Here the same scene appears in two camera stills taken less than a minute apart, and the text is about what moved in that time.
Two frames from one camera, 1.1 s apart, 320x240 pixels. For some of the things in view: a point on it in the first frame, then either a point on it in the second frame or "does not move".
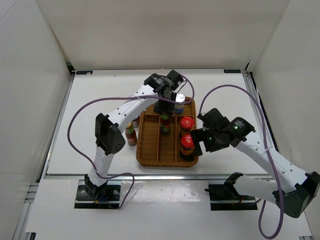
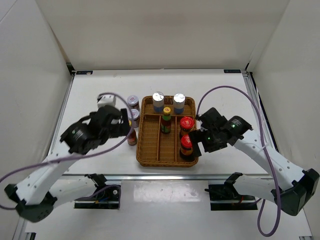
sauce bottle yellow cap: x=165 y=122 does not move
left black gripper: x=168 y=109 → x=124 y=127
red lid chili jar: x=187 y=145 does not move
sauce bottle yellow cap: x=131 y=134 does not move
